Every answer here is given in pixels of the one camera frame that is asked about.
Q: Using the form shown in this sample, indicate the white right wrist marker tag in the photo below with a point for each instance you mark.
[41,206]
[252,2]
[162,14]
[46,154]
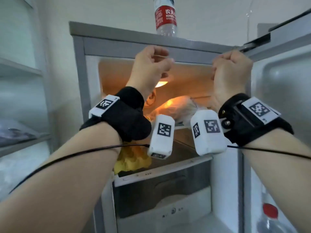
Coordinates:
[260,110]

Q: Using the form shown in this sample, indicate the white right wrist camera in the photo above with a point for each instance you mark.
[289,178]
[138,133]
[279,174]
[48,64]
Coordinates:
[209,143]

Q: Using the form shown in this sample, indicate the red cap clear bottle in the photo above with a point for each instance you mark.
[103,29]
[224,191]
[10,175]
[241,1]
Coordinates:
[269,211]

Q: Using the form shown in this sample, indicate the clear refrigerator drawer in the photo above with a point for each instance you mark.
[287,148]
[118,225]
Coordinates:
[158,191]

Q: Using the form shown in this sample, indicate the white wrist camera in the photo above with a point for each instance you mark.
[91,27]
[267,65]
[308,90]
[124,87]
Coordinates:
[209,143]
[160,145]

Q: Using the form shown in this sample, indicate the person's right hand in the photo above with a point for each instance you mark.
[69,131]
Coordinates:
[233,72]

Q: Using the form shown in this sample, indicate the gray refrigerator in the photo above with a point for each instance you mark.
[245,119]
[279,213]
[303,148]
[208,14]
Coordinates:
[121,38]

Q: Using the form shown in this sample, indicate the yellow plastic packaging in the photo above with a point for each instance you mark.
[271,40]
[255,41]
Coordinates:
[131,160]

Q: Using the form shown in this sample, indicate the white left wrist marker tag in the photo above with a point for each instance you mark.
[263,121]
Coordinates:
[104,104]

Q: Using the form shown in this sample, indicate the red label water bottle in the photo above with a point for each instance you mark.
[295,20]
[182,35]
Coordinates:
[165,19]

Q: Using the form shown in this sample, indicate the glass fridge shelf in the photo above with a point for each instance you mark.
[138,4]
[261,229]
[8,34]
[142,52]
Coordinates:
[182,127]

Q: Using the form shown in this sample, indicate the person's left forearm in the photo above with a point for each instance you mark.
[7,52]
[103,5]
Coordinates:
[60,186]

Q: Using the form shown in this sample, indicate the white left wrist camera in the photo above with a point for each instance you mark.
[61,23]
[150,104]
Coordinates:
[160,145]

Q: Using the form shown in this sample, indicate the person's right forearm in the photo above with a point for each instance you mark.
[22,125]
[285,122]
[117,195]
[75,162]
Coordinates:
[286,181]

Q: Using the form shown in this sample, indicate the plastic bag of food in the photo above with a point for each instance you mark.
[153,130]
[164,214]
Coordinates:
[179,106]

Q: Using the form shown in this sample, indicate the person's left hand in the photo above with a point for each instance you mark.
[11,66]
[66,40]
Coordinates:
[150,65]

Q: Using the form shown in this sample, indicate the white shelf cabinet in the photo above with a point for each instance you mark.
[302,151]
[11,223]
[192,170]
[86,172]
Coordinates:
[21,67]

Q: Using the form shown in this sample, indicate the white wrist marker tag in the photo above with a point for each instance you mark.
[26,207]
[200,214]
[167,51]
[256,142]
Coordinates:
[260,110]
[104,104]

